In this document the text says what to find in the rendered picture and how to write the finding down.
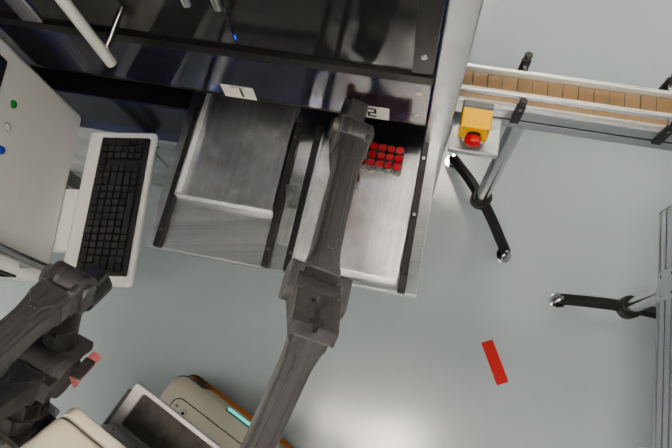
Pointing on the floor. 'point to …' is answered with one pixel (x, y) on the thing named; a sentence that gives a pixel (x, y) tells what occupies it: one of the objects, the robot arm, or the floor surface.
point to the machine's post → (458, 38)
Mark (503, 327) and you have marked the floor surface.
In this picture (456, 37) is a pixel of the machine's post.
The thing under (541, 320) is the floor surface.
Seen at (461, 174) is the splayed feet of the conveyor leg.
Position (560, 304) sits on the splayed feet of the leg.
